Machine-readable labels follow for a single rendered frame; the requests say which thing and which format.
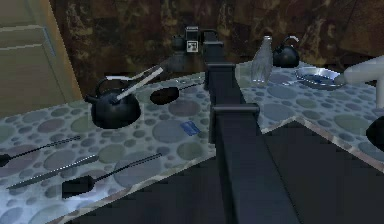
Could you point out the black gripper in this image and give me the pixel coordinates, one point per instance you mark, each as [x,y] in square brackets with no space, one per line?
[177,60]

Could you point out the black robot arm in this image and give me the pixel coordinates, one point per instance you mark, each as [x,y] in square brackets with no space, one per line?
[240,150]

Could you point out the pebble-top kitchen counter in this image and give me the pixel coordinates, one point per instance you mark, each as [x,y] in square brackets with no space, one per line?
[166,133]

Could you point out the black frying pan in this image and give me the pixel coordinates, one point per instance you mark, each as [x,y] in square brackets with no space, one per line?
[164,95]

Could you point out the large black kettle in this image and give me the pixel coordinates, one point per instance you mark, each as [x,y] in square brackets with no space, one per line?
[115,111]

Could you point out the blue card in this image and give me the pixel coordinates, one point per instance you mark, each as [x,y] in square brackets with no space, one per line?
[190,128]

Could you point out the beige panelled door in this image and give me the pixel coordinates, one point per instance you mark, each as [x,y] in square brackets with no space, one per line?
[30,63]

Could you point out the clear glass bottle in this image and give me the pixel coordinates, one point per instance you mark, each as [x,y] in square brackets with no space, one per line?
[262,63]

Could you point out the black spatula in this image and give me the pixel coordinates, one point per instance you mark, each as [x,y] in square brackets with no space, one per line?
[78,186]

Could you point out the black ladle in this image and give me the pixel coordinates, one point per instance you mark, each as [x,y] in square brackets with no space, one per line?
[36,150]

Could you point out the grey knife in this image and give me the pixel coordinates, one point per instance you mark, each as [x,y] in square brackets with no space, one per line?
[53,171]

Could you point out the small black kettle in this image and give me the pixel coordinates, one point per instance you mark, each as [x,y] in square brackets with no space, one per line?
[286,56]

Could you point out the silver plate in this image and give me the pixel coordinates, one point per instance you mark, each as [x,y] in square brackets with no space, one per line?
[316,79]

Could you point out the black round pot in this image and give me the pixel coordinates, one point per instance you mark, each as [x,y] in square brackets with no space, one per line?
[377,133]

